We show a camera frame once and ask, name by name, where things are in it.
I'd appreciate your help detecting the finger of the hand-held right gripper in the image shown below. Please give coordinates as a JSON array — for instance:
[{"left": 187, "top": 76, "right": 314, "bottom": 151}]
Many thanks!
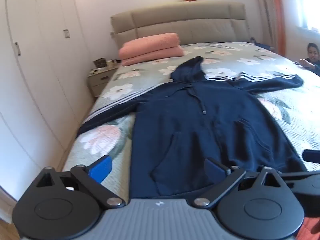
[
  {"left": 302, "top": 149, "right": 320, "bottom": 163},
  {"left": 281, "top": 171, "right": 320, "bottom": 205}
]

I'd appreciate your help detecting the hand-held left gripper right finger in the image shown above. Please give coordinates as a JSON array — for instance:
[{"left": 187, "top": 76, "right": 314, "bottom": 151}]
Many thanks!
[{"left": 192, "top": 157, "right": 283, "bottom": 208}]

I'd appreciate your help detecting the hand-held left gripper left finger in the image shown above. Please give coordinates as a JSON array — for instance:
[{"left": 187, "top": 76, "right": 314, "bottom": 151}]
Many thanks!
[{"left": 37, "top": 155, "right": 126, "bottom": 208}]

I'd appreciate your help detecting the navy blue striped-sleeve hoodie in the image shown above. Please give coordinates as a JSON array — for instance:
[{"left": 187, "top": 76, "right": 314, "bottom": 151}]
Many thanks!
[{"left": 77, "top": 56, "right": 308, "bottom": 200}]

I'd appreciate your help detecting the red cloth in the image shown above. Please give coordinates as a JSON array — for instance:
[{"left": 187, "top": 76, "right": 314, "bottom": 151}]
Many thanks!
[{"left": 294, "top": 214, "right": 320, "bottom": 240}]

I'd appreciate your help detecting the beige nightstand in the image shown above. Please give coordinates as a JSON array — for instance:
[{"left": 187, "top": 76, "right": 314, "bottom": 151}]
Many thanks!
[{"left": 87, "top": 64, "right": 120, "bottom": 98}]

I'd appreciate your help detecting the bed with floral bedspread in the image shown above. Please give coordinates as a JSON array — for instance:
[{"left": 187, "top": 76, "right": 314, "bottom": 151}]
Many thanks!
[{"left": 61, "top": 40, "right": 320, "bottom": 200}]

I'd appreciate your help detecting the brown patterned bag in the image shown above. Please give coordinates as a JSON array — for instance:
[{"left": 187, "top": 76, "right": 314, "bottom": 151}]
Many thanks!
[{"left": 93, "top": 58, "right": 107, "bottom": 69}]

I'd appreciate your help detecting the white wardrobe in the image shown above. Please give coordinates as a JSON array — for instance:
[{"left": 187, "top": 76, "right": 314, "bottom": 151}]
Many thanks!
[{"left": 0, "top": 0, "right": 95, "bottom": 202}]

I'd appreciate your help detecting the dark blue cloth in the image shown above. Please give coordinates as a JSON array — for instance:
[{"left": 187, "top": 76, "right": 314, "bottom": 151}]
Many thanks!
[{"left": 249, "top": 37, "right": 276, "bottom": 52}]

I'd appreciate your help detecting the folded pink quilt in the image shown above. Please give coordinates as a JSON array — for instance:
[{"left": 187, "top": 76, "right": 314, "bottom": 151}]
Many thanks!
[{"left": 118, "top": 32, "right": 185, "bottom": 67}]

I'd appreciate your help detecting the orange curtain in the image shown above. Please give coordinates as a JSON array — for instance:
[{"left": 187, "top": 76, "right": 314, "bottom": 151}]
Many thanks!
[{"left": 271, "top": 0, "right": 287, "bottom": 56}]

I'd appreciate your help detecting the beige padded headboard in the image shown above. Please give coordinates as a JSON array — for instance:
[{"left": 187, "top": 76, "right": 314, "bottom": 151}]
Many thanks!
[{"left": 110, "top": 2, "right": 251, "bottom": 53}]

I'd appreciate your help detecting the grey curtain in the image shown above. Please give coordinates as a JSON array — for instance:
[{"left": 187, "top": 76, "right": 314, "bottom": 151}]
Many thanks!
[{"left": 254, "top": 0, "right": 276, "bottom": 49}]

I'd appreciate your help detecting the window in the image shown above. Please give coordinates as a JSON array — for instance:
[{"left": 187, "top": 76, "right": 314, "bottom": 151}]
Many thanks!
[{"left": 295, "top": 0, "right": 320, "bottom": 33}]

